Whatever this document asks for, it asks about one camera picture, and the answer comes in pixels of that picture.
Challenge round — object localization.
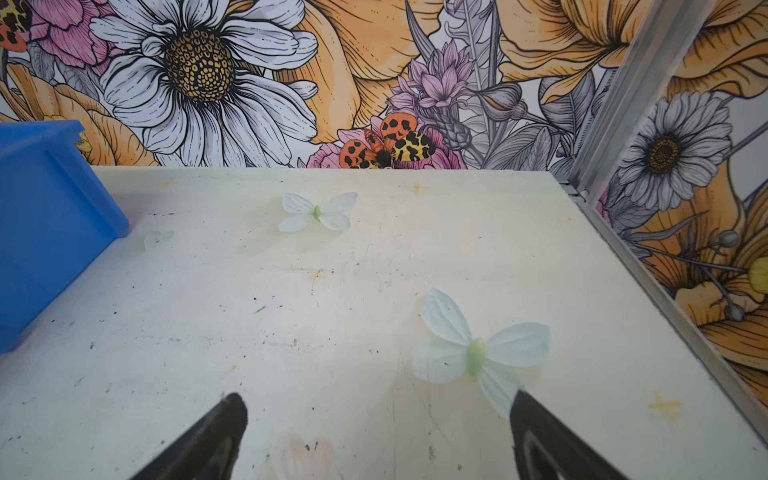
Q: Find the aluminium frame post right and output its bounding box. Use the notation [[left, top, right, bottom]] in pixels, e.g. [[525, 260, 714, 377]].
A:
[[564, 1, 716, 205]]

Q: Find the aluminium table edge rail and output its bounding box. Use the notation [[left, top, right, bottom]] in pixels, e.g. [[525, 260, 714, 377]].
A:
[[558, 180, 767, 445]]

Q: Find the blue plastic bin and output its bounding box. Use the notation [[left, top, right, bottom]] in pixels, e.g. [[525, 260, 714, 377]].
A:
[[1, 120, 129, 352]]

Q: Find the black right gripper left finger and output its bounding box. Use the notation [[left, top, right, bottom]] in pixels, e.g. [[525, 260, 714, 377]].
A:
[[132, 393, 248, 480]]

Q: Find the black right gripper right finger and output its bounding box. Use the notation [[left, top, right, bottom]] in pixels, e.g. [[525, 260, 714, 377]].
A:
[[509, 390, 626, 480]]

